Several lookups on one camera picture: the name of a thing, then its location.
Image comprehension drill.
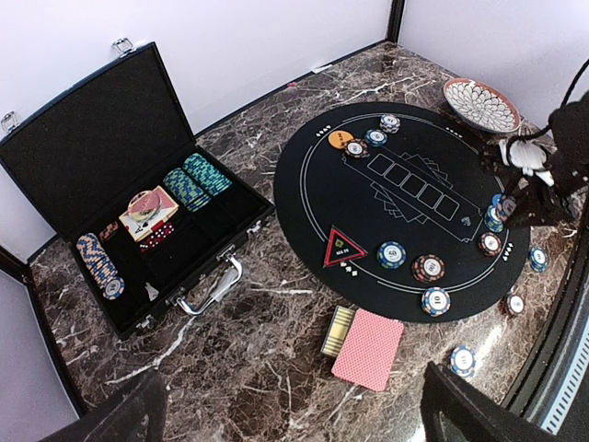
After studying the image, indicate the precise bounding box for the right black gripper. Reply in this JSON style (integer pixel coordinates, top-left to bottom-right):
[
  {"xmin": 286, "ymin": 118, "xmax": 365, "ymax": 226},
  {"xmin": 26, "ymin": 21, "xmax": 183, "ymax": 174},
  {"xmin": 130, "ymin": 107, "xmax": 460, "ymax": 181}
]
[{"xmin": 479, "ymin": 137, "xmax": 580, "ymax": 228}]

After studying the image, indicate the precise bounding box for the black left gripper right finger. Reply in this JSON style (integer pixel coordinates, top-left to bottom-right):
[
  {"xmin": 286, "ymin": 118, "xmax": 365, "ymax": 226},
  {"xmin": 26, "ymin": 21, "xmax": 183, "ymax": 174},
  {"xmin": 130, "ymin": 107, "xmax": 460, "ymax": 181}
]
[{"xmin": 422, "ymin": 361, "xmax": 558, "ymax": 441}]

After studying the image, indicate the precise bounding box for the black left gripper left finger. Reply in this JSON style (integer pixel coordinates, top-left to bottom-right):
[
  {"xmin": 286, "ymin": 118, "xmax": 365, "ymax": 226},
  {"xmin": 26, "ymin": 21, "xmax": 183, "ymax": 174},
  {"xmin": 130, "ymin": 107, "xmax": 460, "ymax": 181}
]
[{"xmin": 44, "ymin": 370, "xmax": 167, "ymax": 441}]

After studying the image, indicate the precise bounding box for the blue green chip stack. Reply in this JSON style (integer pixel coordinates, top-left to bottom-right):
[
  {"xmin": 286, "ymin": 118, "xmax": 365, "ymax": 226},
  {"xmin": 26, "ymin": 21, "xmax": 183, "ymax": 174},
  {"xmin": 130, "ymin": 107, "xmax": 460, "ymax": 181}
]
[{"xmin": 528, "ymin": 247, "xmax": 549, "ymax": 273}]

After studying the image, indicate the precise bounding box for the blue white chip stack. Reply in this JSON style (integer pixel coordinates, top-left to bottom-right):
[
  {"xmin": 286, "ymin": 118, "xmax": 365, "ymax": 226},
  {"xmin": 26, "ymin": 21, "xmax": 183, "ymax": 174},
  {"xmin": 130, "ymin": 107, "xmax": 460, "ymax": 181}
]
[{"xmin": 449, "ymin": 344, "xmax": 476, "ymax": 378}]

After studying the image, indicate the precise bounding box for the brown chip front mat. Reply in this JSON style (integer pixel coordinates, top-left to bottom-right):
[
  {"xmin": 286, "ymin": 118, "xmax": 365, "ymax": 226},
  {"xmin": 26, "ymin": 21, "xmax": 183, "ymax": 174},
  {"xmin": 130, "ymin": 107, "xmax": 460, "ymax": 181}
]
[{"xmin": 478, "ymin": 232, "xmax": 502, "ymax": 257}]

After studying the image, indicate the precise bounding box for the brown chip mat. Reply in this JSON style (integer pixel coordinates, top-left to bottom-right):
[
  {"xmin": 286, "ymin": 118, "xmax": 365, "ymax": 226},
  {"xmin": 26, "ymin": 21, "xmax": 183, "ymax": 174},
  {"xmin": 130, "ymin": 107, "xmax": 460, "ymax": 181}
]
[
  {"xmin": 411, "ymin": 254, "xmax": 445, "ymax": 283},
  {"xmin": 478, "ymin": 232, "xmax": 502, "ymax": 257}
]

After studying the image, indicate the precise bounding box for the brown white chip stack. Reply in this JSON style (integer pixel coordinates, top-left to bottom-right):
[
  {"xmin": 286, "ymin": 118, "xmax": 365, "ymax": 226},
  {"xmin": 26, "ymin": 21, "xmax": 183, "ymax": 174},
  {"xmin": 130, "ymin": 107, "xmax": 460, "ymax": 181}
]
[{"xmin": 504, "ymin": 293, "xmax": 525, "ymax": 317}]

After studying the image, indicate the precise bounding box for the blue chip mat edge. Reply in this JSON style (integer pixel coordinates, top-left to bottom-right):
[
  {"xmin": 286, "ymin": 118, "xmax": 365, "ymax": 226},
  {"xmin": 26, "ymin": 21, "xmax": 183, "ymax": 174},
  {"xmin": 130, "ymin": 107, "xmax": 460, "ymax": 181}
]
[{"xmin": 421, "ymin": 286, "xmax": 451, "ymax": 317}]

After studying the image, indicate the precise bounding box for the blue chip mat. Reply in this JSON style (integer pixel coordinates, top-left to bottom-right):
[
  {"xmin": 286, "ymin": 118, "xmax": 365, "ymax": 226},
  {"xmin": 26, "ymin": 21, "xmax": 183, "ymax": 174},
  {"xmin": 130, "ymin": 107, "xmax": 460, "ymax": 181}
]
[{"xmin": 379, "ymin": 113, "xmax": 401, "ymax": 134}]

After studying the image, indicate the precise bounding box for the orange round blind button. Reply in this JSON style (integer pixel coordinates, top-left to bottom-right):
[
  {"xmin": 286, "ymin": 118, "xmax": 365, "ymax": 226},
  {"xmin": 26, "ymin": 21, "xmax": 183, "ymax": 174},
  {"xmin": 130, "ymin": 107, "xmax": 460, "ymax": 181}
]
[{"xmin": 328, "ymin": 130, "xmax": 354, "ymax": 150}]

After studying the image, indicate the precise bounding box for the white floral patterned plate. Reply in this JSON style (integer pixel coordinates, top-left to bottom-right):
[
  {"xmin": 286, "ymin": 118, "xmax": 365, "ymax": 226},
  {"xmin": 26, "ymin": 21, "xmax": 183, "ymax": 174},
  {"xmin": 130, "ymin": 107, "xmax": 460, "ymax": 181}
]
[{"xmin": 443, "ymin": 78, "xmax": 522, "ymax": 134}]

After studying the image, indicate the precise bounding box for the small silver case key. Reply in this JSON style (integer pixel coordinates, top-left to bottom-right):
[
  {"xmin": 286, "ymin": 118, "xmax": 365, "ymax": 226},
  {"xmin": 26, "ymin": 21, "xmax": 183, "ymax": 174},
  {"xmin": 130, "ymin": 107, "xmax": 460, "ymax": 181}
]
[{"xmin": 144, "ymin": 282, "xmax": 159, "ymax": 302}]

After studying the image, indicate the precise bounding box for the red-backed card deck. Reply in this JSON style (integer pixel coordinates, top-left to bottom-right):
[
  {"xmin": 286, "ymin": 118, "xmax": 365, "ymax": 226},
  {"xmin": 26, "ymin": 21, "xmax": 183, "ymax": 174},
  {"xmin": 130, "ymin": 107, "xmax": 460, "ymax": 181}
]
[{"xmin": 331, "ymin": 309, "xmax": 404, "ymax": 392}]

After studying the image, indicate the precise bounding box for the round black poker mat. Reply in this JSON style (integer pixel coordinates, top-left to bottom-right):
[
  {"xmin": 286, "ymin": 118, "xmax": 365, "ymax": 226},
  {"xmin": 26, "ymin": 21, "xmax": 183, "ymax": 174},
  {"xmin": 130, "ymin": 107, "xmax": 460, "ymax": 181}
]
[{"xmin": 273, "ymin": 102, "xmax": 530, "ymax": 322}]

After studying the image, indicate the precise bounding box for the blue tan chip row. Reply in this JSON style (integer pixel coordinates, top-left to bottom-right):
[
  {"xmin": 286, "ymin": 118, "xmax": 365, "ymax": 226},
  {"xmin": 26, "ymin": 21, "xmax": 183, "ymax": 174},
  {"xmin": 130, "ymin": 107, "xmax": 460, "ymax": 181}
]
[{"xmin": 76, "ymin": 233, "xmax": 125, "ymax": 300}]

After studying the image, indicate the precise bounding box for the red dice set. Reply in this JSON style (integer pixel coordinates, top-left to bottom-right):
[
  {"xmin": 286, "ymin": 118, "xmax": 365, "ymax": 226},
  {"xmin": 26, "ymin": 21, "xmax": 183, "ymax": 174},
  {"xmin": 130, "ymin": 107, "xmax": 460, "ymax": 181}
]
[{"xmin": 139, "ymin": 222, "xmax": 175, "ymax": 253}]

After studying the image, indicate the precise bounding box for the brown red chip row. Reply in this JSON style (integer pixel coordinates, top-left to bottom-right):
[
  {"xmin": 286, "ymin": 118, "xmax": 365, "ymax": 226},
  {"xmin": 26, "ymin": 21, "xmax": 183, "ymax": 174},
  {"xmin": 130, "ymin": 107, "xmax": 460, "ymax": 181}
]
[{"xmin": 98, "ymin": 221, "xmax": 119, "ymax": 242}]

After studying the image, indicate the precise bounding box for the black poker chip case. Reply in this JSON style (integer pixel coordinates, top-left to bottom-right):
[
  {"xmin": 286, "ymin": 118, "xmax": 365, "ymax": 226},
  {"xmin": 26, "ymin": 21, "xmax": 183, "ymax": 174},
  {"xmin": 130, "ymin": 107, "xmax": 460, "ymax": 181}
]
[{"xmin": 1, "ymin": 42, "xmax": 273, "ymax": 339}]

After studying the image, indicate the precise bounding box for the red triangular all-in marker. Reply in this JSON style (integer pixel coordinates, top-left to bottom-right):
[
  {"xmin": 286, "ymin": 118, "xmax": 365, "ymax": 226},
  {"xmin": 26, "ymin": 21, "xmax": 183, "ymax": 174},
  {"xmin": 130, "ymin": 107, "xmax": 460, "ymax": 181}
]
[{"xmin": 322, "ymin": 225, "xmax": 368, "ymax": 268}]

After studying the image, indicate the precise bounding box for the card deck in case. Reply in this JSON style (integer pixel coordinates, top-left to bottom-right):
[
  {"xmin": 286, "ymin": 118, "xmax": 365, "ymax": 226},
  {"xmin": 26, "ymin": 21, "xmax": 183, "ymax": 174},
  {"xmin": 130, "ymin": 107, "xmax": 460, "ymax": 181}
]
[{"xmin": 119, "ymin": 186, "xmax": 179, "ymax": 242}]

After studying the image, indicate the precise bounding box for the clear round dealer button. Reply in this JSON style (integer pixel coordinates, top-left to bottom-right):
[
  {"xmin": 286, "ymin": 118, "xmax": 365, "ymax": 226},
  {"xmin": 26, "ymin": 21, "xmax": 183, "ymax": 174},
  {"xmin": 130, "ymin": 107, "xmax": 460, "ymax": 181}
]
[{"xmin": 127, "ymin": 191, "xmax": 161, "ymax": 221}]

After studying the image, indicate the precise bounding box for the green chip row left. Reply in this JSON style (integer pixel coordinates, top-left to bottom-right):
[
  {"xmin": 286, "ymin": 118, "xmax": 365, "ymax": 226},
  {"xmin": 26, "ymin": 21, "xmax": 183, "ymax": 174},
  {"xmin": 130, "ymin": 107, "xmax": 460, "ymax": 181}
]
[{"xmin": 163, "ymin": 168, "xmax": 211, "ymax": 212}]

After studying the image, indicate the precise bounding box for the green chip row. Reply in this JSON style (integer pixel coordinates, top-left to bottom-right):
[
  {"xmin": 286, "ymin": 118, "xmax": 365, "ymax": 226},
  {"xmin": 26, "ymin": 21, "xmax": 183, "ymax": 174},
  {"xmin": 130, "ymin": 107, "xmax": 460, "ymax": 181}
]
[
  {"xmin": 182, "ymin": 153, "xmax": 232, "ymax": 196},
  {"xmin": 163, "ymin": 168, "xmax": 211, "ymax": 212}
]

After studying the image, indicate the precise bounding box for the green chip row right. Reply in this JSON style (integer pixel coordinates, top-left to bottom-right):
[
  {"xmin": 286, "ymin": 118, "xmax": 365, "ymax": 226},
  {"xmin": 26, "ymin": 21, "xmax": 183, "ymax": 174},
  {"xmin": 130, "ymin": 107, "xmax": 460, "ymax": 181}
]
[{"xmin": 182, "ymin": 153, "xmax": 232, "ymax": 196}]

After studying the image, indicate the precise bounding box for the white slotted cable duct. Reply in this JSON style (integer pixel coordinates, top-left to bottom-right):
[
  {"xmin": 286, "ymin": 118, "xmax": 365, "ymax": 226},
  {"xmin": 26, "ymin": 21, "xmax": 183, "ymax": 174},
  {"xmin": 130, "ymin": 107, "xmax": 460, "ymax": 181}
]
[{"xmin": 541, "ymin": 322, "xmax": 588, "ymax": 435}]

